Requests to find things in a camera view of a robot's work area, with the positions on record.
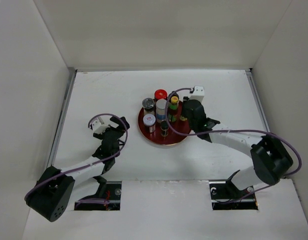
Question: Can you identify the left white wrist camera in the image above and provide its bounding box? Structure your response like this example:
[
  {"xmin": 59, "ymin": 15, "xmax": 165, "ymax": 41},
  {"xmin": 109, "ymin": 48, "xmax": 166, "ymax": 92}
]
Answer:
[{"xmin": 89, "ymin": 116, "xmax": 109, "ymax": 134}]

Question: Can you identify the red sauce bottle green label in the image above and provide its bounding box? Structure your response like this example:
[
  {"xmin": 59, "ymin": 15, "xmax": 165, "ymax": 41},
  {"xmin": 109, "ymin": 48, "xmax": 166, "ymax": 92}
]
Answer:
[{"xmin": 167, "ymin": 95, "xmax": 179, "ymax": 123}]

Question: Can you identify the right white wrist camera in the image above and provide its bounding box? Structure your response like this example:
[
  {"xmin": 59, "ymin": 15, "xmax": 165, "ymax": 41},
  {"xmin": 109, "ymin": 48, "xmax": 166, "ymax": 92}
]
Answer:
[{"xmin": 189, "ymin": 85, "xmax": 205, "ymax": 103}]

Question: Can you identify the purple cable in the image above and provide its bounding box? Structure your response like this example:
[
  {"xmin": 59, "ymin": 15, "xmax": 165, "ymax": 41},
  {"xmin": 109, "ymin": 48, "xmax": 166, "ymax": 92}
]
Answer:
[
  {"xmin": 166, "ymin": 86, "xmax": 302, "ymax": 203},
  {"xmin": 23, "ymin": 113, "xmax": 130, "ymax": 208}
]

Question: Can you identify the white lid spice jar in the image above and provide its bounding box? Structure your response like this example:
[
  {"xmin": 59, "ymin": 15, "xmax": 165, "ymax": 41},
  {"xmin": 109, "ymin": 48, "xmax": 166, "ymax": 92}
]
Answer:
[{"xmin": 143, "ymin": 114, "xmax": 156, "ymax": 133}]

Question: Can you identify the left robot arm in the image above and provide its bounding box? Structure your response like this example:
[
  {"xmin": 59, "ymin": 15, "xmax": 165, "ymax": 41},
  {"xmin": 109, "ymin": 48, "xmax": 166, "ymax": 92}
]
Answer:
[{"xmin": 24, "ymin": 114, "xmax": 130, "ymax": 222}]

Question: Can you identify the silver lid blue label jar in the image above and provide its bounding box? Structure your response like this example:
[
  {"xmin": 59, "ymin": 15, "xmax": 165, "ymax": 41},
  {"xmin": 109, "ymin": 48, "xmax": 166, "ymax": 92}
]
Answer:
[{"xmin": 156, "ymin": 98, "xmax": 167, "ymax": 123}]

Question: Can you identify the red lid sauce jar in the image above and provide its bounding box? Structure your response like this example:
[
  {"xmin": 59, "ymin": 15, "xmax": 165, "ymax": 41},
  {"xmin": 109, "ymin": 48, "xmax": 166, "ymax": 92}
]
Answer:
[{"xmin": 154, "ymin": 89, "xmax": 168, "ymax": 102}]

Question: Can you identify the white bottle black cap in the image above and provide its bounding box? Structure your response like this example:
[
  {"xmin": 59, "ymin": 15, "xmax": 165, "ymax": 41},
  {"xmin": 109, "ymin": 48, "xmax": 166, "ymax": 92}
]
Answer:
[{"xmin": 168, "ymin": 91, "xmax": 179, "ymax": 99}]

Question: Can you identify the small dark pepper jar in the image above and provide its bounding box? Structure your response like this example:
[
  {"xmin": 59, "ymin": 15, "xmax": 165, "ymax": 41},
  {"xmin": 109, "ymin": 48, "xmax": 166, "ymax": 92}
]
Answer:
[{"xmin": 160, "ymin": 120, "xmax": 169, "ymax": 137}]

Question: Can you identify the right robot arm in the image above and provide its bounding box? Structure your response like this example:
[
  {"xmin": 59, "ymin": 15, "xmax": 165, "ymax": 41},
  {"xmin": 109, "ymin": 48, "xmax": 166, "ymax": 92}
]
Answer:
[{"xmin": 182, "ymin": 99, "xmax": 293, "ymax": 198}]

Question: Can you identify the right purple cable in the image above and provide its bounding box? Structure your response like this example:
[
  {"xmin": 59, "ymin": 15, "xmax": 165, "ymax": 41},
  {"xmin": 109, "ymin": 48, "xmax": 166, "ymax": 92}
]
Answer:
[{"xmin": 166, "ymin": 86, "xmax": 302, "ymax": 203}]

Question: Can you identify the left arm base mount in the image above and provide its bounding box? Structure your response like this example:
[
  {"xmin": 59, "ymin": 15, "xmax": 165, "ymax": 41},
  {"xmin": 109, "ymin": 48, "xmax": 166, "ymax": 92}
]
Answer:
[{"xmin": 74, "ymin": 176, "xmax": 122, "ymax": 211}]

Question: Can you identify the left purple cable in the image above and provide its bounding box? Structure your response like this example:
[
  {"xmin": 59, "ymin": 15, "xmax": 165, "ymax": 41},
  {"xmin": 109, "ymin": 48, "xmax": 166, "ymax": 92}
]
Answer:
[{"xmin": 23, "ymin": 113, "xmax": 130, "ymax": 208}]

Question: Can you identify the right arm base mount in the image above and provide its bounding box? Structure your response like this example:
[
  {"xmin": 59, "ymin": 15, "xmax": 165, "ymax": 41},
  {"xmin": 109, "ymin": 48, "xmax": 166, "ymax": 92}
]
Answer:
[{"xmin": 209, "ymin": 171, "xmax": 258, "ymax": 211}]

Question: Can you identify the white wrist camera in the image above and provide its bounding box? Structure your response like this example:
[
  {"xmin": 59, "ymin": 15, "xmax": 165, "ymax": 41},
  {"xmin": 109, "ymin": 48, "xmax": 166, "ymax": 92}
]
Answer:
[
  {"xmin": 189, "ymin": 85, "xmax": 205, "ymax": 103},
  {"xmin": 89, "ymin": 116, "xmax": 109, "ymax": 134}
]

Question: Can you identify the red round tray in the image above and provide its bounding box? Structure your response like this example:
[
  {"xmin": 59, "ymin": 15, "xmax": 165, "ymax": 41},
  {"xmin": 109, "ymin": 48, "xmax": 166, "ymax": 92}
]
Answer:
[{"xmin": 138, "ymin": 101, "xmax": 191, "ymax": 146}]

